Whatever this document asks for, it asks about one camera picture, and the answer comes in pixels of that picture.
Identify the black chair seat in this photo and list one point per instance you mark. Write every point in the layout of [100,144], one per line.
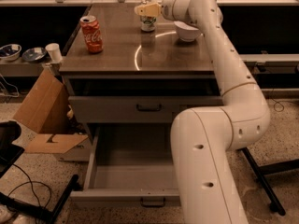
[9,153]

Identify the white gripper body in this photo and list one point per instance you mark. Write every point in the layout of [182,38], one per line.
[166,9]

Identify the blue patterned bowl right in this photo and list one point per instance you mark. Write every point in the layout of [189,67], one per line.
[34,55]

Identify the grey drawer cabinet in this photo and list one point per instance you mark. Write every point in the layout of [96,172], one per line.
[135,63]

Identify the orange coca-cola can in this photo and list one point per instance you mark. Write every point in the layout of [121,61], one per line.
[92,34]

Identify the blue patterned bowl left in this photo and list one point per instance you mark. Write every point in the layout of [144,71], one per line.
[10,52]

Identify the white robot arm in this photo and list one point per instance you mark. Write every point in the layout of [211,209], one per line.
[201,136]

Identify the white paper cup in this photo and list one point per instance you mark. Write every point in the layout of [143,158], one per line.
[53,49]

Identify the upper grey drawer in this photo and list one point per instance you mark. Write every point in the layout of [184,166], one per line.
[135,109]

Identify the black stand leg right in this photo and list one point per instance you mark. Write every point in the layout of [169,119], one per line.
[262,172]

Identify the open middle drawer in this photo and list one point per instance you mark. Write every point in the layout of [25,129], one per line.
[130,165]

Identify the blue patterned bowl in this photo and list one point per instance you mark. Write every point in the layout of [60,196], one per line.
[10,52]
[34,55]

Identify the white bowl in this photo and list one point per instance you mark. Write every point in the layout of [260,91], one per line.
[186,32]

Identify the brown cardboard box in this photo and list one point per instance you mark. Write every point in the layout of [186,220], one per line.
[44,111]

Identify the green white 7up can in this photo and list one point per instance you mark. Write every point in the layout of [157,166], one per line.
[147,23]

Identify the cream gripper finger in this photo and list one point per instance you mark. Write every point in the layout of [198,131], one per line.
[151,9]

